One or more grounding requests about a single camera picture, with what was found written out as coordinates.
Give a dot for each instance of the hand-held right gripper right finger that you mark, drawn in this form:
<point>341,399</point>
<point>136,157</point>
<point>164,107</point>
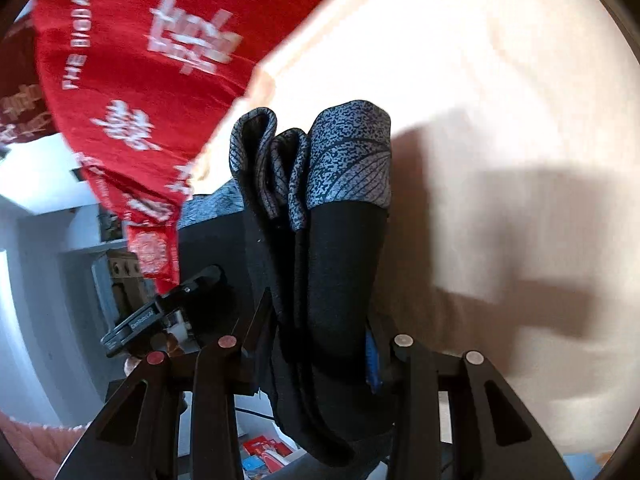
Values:
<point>372,360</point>

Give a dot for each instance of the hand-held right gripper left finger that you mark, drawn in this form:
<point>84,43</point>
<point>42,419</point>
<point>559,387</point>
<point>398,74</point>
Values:
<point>257,327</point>

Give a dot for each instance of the dark red printed cloth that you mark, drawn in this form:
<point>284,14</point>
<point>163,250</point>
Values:
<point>22,90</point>

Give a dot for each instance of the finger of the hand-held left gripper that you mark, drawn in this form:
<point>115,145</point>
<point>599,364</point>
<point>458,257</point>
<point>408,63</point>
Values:
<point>197,282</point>

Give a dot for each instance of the pink fuzzy cloth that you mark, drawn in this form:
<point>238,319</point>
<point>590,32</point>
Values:
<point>40,442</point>

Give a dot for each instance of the person's left hand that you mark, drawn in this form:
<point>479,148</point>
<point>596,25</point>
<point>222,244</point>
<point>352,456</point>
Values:
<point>132,362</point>

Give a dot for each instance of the black pants with speckled waistband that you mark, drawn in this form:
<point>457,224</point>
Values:
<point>330,260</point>

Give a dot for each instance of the red printed blanket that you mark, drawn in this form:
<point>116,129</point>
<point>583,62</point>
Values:
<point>150,75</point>

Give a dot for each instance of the peach bed sheet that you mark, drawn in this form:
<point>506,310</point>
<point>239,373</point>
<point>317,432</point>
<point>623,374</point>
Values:
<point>475,135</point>

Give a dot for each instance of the cardboard box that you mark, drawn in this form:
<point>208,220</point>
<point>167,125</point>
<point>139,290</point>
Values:
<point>127,280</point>

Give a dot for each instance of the red and white packets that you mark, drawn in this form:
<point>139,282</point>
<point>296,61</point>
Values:
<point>265,455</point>

